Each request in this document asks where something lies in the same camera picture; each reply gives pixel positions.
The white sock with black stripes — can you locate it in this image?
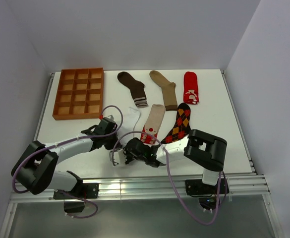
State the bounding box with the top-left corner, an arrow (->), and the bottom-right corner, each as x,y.
109,106 -> 142,166

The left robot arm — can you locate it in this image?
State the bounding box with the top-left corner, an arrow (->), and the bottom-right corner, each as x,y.
11,117 -> 117,198

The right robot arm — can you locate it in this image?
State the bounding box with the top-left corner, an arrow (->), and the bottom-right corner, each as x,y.
123,129 -> 227,193

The beige and red reindeer sock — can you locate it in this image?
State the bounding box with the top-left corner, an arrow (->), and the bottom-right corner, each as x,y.
140,104 -> 166,145

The black orange argyle sock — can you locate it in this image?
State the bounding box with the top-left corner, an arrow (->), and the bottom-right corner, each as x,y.
161,103 -> 191,144

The orange compartment tray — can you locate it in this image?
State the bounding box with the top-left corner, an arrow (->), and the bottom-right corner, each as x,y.
53,67 -> 104,120

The dark brown sock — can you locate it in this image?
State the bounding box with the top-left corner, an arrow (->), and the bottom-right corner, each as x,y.
117,71 -> 148,108

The tan sock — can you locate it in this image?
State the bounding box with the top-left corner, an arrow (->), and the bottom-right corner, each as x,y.
149,70 -> 178,111

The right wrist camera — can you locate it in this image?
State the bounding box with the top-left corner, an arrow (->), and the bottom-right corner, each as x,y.
109,149 -> 126,167

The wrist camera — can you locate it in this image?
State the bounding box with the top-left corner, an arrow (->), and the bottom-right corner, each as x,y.
99,115 -> 116,124
109,149 -> 126,167

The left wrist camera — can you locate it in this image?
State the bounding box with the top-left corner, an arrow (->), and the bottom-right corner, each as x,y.
99,115 -> 116,124

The aluminium rail frame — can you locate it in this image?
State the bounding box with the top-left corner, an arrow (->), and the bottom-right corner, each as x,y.
0,70 -> 284,238

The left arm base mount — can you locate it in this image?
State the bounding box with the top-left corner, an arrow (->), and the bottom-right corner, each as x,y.
53,182 -> 99,215

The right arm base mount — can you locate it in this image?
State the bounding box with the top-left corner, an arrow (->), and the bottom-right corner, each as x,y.
185,179 -> 218,212

